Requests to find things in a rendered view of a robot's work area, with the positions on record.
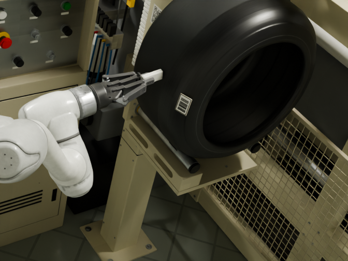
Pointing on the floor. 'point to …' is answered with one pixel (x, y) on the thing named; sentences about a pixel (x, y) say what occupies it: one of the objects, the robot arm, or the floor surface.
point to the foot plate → (144, 245)
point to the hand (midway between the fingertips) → (151, 77)
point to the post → (129, 184)
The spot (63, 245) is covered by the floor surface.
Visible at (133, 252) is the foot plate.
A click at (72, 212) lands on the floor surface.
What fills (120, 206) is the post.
